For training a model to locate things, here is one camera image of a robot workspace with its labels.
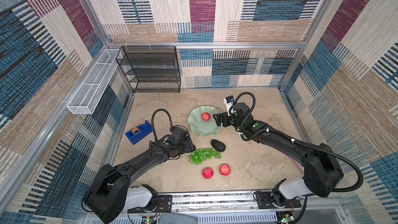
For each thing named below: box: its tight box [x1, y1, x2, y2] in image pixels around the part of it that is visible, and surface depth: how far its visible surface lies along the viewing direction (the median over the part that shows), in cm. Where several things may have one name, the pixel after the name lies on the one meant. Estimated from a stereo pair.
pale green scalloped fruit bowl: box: [187, 105, 222, 138], surface depth 103 cm
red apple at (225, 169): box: [219, 163, 232, 176], surface depth 81 cm
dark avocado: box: [210, 138, 226, 152], surface depth 90 cm
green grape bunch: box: [189, 147, 222, 166], surface depth 86 cm
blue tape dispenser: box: [125, 120, 153, 145], surface depth 94 cm
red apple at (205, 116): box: [201, 112, 211, 122], surface depth 101 cm
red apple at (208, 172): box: [202, 167, 214, 179], surface depth 81 cm
